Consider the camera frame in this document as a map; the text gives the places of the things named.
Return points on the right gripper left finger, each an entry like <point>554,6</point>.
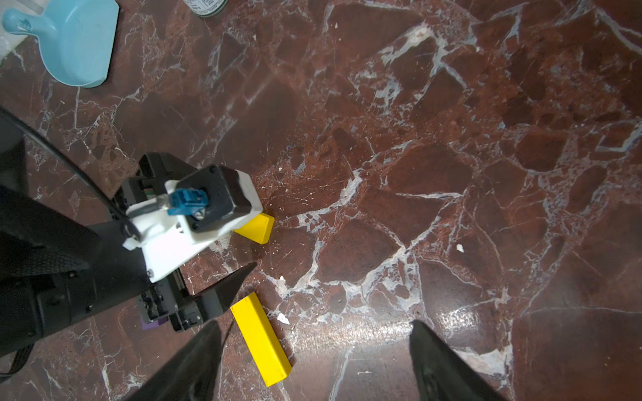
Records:
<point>191,374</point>

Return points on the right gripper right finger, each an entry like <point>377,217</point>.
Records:
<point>440,373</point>

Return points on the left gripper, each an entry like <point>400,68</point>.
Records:
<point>170,297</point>

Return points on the purple block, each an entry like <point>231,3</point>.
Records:
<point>145,325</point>

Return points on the yellow block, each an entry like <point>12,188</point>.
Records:
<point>261,339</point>
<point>258,229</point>

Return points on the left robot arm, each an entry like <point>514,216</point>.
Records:
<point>56,272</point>

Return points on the small metal can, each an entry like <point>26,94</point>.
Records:
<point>206,8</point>

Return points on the light blue dustpan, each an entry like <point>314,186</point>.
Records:
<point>75,38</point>

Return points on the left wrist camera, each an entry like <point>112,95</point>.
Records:
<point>193,213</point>

